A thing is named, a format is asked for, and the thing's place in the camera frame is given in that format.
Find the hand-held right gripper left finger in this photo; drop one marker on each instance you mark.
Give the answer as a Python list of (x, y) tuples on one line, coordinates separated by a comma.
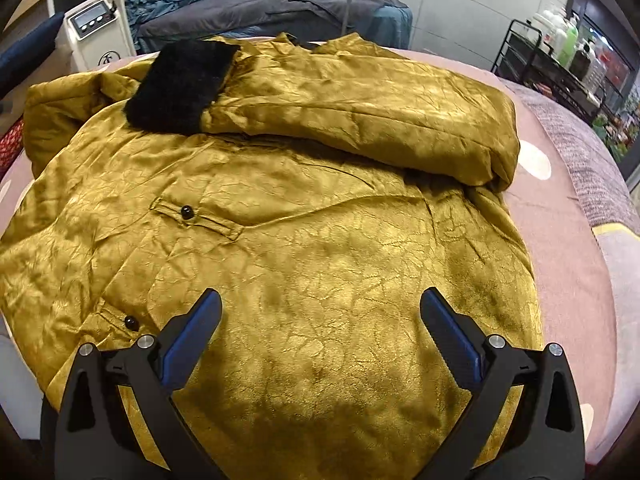
[(192, 340)]

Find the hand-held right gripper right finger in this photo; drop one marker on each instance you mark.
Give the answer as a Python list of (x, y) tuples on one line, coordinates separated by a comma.
[(450, 335)]

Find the golden coat with black fur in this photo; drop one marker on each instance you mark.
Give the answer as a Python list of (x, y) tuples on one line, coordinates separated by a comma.
[(310, 260)]

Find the pink polka-dot blanket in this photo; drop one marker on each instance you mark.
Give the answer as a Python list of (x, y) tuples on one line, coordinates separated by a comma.
[(565, 260)]

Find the red patterned cloth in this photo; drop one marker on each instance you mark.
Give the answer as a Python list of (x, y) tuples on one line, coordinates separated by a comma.
[(11, 142)]

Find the clear plastic bottle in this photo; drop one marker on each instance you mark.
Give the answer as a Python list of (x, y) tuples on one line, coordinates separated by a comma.
[(595, 75)]

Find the dark pump bottle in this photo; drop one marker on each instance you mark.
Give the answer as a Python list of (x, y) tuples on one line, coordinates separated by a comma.
[(581, 62)]

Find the white beauty machine with screen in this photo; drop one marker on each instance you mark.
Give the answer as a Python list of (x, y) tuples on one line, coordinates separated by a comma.
[(95, 45)]

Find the green pump bottle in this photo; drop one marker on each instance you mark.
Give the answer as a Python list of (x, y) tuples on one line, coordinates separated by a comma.
[(567, 42)]

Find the white pump bottle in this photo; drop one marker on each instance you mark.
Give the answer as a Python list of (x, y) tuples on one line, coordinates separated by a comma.
[(547, 30)]

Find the navy pillow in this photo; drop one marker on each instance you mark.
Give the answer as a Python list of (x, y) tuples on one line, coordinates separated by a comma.
[(25, 60)]

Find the crumpled blue duvet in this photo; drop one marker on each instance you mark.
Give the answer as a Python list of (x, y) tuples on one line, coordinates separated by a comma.
[(160, 7)]

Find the dark grey blanket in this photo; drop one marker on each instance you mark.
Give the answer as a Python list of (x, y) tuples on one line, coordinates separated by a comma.
[(260, 10)]

